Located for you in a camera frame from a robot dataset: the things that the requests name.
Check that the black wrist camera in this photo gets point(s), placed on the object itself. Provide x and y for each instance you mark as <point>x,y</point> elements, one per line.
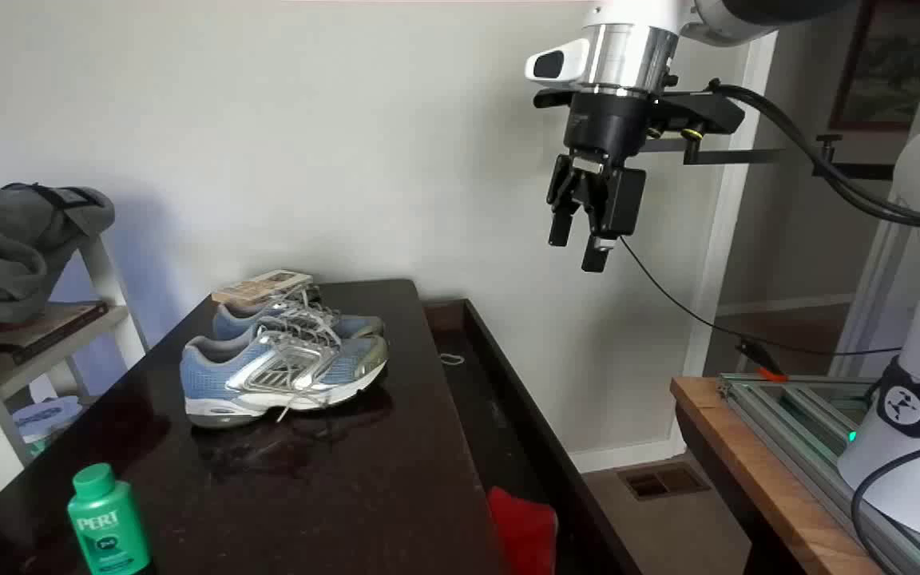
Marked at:
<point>699,114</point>

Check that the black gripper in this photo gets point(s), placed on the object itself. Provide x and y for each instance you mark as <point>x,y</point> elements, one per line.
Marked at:
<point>607,130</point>

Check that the dark wood dresser drawer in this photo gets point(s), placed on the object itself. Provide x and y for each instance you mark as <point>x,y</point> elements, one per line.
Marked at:
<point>511,426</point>

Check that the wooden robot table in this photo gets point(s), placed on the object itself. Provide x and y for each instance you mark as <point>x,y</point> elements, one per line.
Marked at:
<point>766,480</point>

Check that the white shelf rack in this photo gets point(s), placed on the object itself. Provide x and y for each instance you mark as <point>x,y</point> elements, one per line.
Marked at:
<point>110,299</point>

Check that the black stereo camera bar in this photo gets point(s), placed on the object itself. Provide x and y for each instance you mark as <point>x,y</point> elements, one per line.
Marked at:
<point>547,97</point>

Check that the blue bundle under shelf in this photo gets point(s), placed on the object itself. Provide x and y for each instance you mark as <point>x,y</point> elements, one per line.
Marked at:
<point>45,416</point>

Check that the black camera mount rod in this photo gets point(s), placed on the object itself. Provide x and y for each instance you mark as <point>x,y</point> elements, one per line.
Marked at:
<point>736,159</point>

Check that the red cloth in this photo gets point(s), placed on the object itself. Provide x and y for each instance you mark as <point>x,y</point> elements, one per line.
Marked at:
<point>522,532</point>

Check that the aluminium rail frame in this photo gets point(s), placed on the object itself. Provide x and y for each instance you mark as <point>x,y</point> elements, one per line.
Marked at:
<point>799,419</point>

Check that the blue grey sneaker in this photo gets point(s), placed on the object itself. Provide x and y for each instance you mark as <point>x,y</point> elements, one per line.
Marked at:
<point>239,316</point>
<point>270,371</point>

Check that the dark wood dresser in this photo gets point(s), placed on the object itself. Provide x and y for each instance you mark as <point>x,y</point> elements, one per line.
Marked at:
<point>301,467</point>

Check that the floor vent grille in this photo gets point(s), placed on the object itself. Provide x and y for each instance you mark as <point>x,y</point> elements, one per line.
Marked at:
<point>664,480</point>

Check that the grey garment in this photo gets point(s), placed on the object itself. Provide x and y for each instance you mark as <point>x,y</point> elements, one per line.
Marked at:
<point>1,245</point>

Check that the green plastic bottle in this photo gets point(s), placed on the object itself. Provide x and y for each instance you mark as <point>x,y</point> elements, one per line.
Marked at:
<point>105,527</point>

